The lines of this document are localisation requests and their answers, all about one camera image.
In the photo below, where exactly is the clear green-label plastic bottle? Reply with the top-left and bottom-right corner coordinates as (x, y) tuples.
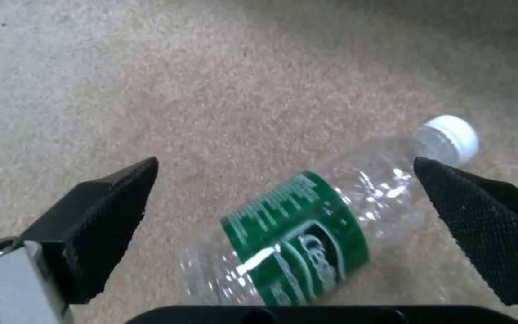
(179, 114), (481, 308)

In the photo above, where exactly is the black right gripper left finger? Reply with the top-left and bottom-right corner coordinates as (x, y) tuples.
(0, 156), (160, 324)

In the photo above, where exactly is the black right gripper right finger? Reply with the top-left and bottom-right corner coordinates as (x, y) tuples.
(413, 156), (518, 324)

